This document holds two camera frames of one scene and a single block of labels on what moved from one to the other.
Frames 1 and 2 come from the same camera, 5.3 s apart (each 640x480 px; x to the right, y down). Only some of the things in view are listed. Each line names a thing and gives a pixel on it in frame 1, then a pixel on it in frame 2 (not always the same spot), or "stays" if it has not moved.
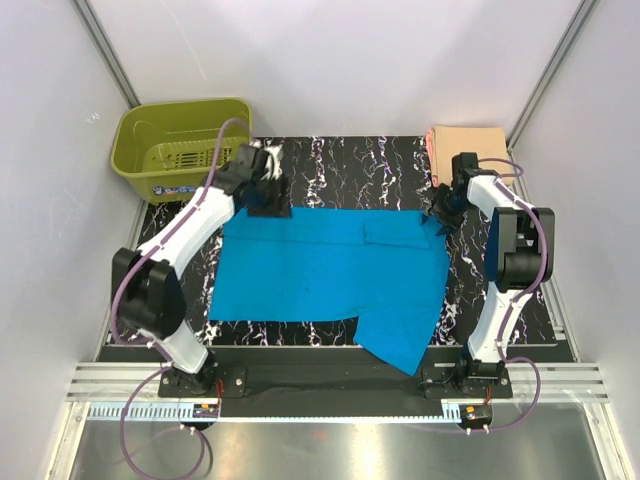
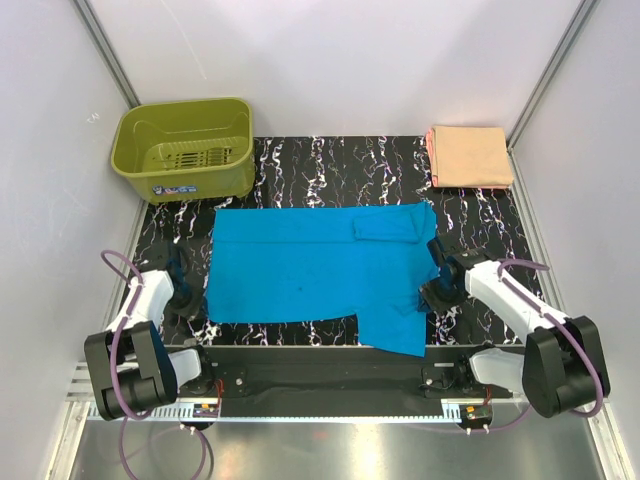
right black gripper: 449,223 -> 432,302
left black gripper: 281,206 -> 190,311
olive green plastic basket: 167,149 stays
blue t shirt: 388,268 stays
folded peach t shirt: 444,141 stays
